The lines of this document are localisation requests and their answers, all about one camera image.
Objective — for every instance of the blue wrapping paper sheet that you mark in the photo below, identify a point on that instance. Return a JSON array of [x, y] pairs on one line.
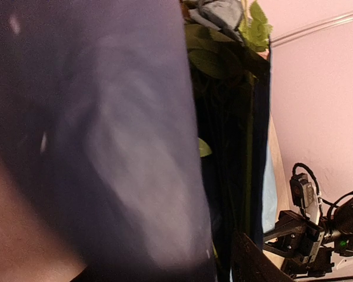
[[100, 167]]

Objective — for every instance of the aluminium corner post right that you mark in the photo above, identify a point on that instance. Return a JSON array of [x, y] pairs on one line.
[[312, 29]]

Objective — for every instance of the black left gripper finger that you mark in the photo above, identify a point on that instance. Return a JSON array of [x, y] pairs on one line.
[[250, 264]]

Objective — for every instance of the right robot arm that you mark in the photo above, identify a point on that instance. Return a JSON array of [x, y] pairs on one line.
[[338, 230]]

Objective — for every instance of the yellow fake flower stem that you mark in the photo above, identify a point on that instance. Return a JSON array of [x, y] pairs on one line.
[[254, 27]]

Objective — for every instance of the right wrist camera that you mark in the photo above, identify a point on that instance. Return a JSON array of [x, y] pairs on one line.
[[304, 195]]

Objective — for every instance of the blue fake flower bunch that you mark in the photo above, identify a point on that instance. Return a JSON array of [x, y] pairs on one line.
[[223, 90]]

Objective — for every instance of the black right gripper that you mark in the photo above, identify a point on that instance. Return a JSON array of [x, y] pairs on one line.
[[299, 242]]

